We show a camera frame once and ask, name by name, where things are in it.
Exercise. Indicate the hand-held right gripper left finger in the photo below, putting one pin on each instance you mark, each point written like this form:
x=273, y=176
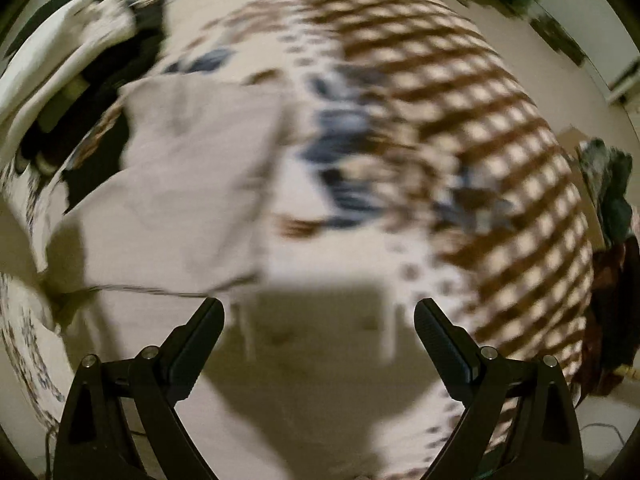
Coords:
x=200, y=345

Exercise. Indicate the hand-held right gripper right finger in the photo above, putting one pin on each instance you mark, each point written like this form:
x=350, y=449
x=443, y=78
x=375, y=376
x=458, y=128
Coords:
x=445, y=350

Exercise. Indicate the light grey cloth garment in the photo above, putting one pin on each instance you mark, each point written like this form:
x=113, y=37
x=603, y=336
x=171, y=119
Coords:
x=190, y=185

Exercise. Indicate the brown blue patterned bedspread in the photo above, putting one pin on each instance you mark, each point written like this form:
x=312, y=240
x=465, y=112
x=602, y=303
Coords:
x=500, y=160

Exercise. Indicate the dark green crumpled cloth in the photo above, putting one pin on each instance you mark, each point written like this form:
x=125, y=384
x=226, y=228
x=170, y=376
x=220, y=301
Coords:
x=607, y=185

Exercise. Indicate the black garment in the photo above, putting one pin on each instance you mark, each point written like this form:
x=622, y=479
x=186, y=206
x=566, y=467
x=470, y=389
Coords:
x=125, y=65

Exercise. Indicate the white garment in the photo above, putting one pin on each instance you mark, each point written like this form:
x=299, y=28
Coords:
x=60, y=60

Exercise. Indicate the dark green garment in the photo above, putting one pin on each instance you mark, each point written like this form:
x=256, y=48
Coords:
x=55, y=0

